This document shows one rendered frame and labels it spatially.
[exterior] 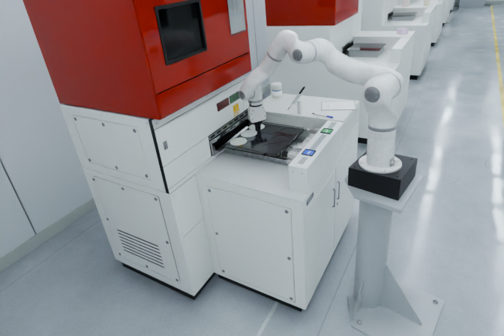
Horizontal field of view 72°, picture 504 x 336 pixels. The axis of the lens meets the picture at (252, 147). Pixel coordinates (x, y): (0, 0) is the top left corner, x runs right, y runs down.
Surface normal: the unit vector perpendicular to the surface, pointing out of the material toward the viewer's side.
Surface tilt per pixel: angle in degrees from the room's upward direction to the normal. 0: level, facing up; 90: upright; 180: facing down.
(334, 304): 0
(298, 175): 90
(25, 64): 90
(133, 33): 90
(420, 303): 0
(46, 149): 90
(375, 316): 0
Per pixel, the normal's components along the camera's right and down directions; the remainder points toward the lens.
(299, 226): -0.50, 0.44
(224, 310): -0.09, -0.88
